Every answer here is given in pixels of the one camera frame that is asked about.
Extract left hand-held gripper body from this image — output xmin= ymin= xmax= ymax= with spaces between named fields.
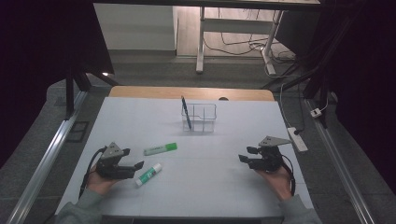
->
xmin=94 ymin=142 xmax=138 ymax=180

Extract clear plastic organizer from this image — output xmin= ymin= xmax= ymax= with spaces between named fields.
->
xmin=181 ymin=103 xmax=218 ymax=133

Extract white table mat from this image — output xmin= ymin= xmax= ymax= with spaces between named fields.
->
xmin=55 ymin=96 xmax=316 ymax=218

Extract white power strip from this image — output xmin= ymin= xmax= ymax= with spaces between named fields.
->
xmin=287 ymin=126 xmax=309 ymax=153

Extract white desk frame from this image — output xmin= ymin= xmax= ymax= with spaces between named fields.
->
xmin=195 ymin=6 xmax=286 ymax=76

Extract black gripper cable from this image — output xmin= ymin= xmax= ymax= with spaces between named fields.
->
xmin=279 ymin=154 xmax=296 ymax=197
xmin=78 ymin=146 xmax=108 ymax=199

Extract wooden desk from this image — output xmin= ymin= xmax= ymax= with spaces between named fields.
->
xmin=108 ymin=85 xmax=276 ymax=102

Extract green highlighter marker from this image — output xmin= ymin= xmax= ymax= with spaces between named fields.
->
xmin=143 ymin=142 xmax=178 ymax=157

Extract black floor cables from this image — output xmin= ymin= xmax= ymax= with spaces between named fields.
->
xmin=204 ymin=7 xmax=297 ymax=78

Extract blue pen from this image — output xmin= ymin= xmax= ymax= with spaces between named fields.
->
xmin=180 ymin=95 xmax=193 ymax=131

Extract person's right hand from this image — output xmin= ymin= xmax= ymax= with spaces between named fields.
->
xmin=255 ymin=164 xmax=295 ymax=202

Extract person's left hand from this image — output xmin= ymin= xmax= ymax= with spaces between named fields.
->
xmin=86 ymin=172 xmax=120 ymax=196

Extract black metal stand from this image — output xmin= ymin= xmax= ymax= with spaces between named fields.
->
xmin=64 ymin=62 xmax=120 ymax=120

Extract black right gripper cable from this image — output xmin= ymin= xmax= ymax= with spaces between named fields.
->
xmin=279 ymin=154 xmax=296 ymax=197

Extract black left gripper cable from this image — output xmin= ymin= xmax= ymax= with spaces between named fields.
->
xmin=78 ymin=146 xmax=108 ymax=199

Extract white green glue stick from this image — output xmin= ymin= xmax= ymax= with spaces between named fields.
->
xmin=134 ymin=162 xmax=163 ymax=188

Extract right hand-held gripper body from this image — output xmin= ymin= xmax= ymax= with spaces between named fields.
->
xmin=248 ymin=135 xmax=293 ymax=173

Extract aluminium rail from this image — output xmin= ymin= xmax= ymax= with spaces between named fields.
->
xmin=6 ymin=90 xmax=90 ymax=224
xmin=304 ymin=99 xmax=376 ymax=224

